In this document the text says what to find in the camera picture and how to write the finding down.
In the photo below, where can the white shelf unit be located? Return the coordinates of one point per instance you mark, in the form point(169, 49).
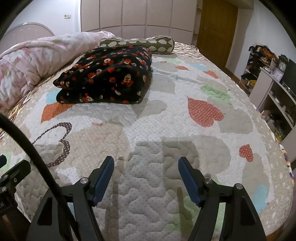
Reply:
point(277, 106)

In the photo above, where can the dark mantel clock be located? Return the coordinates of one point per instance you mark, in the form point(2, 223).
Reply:
point(282, 63)

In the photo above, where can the green hedgehog bolster pillow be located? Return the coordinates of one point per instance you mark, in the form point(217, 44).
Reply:
point(156, 44)

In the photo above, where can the pink floral comforter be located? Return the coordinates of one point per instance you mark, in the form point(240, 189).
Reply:
point(24, 65)

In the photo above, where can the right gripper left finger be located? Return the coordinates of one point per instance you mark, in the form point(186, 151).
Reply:
point(73, 215)

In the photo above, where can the brown wooden door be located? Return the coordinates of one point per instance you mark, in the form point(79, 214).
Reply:
point(216, 31)

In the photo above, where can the patchwork heart quilt bedspread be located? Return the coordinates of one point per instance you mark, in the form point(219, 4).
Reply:
point(190, 108)

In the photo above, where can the black monitor screen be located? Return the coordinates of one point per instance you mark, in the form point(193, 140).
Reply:
point(289, 78)

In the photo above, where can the black floral fleece robe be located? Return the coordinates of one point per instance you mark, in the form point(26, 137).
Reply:
point(106, 74)

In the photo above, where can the pink headboard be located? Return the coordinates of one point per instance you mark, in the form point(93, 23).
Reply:
point(22, 33)

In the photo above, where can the pink wardrobe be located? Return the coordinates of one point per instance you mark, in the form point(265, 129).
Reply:
point(143, 18)

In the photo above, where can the cluttered shoe rack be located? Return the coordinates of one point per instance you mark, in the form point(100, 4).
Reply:
point(260, 56)

